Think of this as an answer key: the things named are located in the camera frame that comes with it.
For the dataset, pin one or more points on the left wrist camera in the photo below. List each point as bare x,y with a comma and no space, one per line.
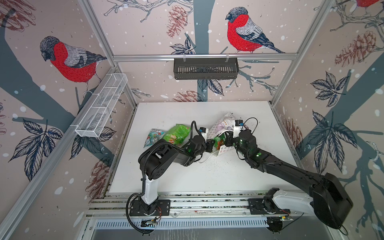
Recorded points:
204,133

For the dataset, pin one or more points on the small green snack pack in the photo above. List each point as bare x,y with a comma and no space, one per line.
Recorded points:
219,141

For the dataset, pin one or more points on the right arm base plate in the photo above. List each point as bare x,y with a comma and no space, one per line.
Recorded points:
260,206

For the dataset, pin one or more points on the aluminium mounting rail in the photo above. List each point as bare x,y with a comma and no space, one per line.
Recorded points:
214,205

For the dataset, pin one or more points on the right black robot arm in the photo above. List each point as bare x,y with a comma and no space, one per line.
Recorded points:
324,195

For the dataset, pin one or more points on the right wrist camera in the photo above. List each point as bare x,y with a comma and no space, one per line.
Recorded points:
238,125

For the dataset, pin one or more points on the aluminium frame crossbar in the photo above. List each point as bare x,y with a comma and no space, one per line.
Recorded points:
165,58

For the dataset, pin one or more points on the large green chip bag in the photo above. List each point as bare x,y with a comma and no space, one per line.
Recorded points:
177,134

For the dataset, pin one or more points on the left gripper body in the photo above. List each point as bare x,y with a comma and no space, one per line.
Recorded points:
203,147

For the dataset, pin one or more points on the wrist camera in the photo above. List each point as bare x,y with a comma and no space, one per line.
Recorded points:
204,133
238,125

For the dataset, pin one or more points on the white wire mesh basket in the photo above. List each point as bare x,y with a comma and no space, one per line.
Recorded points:
99,112

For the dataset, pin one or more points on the black hanging wall basket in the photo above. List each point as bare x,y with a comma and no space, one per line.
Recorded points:
206,69

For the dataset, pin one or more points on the colourful candy snack bag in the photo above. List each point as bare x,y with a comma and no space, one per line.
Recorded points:
153,136

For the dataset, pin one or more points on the printed white paper bag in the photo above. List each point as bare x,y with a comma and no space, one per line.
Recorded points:
224,124

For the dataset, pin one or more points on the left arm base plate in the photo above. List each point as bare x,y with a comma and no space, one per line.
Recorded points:
138,208

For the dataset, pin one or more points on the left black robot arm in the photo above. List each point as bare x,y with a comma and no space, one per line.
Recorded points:
153,164

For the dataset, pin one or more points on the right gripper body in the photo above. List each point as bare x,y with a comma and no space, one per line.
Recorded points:
237,143

